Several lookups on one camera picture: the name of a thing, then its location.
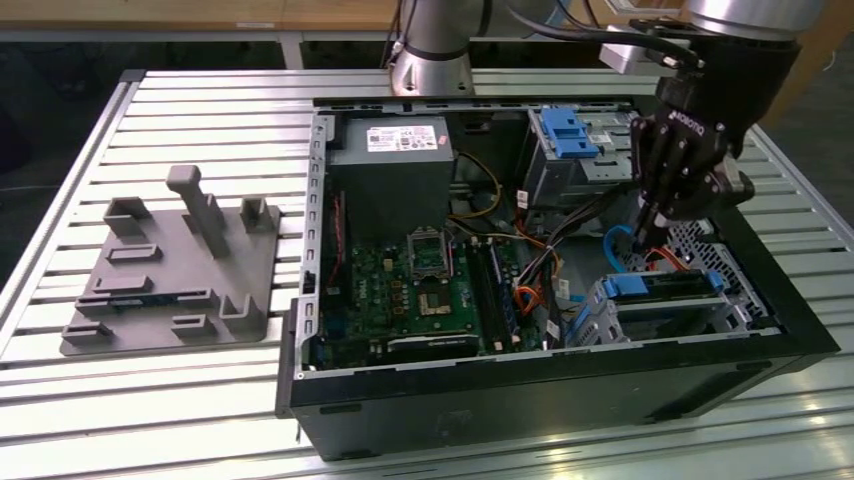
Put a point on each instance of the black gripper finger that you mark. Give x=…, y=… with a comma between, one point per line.
x=723, y=192
x=670, y=160

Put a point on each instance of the hard disk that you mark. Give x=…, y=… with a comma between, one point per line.
x=667, y=286

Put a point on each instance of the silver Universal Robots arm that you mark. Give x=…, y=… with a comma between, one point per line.
x=434, y=45

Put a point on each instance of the metal disk bay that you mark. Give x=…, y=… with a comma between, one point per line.
x=674, y=320

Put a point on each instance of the black RAM slot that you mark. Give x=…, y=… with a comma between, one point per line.
x=477, y=295

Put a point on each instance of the metal drive cage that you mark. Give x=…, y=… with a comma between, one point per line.
x=567, y=175

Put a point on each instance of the blue drive latch carrier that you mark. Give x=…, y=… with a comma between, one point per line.
x=567, y=135

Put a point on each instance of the gray power supply unit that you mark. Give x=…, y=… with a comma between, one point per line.
x=387, y=185

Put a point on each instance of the CPU socket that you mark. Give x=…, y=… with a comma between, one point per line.
x=437, y=304

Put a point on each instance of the black graphics card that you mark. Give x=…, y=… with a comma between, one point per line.
x=434, y=346

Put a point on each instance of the green motherboard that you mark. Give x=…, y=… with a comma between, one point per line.
x=381, y=300

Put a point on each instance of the black open PC case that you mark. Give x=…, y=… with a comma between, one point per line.
x=467, y=415

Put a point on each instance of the wooden workbench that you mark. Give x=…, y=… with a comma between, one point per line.
x=200, y=12

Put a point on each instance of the gray parts rack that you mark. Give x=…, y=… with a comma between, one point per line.
x=174, y=280

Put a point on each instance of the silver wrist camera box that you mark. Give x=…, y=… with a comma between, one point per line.
x=627, y=57

